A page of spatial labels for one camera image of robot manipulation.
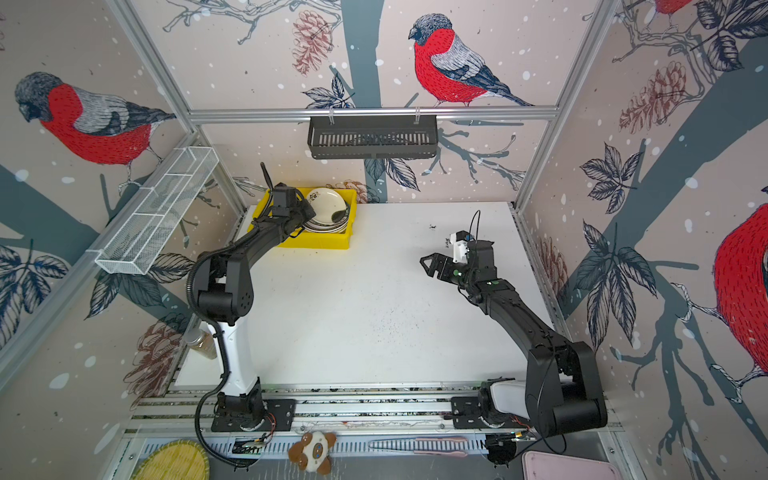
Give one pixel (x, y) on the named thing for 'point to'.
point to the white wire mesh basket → (139, 242)
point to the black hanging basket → (372, 139)
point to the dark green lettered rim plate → (335, 227)
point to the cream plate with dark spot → (331, 210)
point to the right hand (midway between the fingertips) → (430, 265)
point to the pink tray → (545, 466)
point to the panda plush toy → (312, 452)
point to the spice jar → (201, 342)
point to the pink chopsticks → (442, 453)
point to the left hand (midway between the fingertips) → (309, 204)
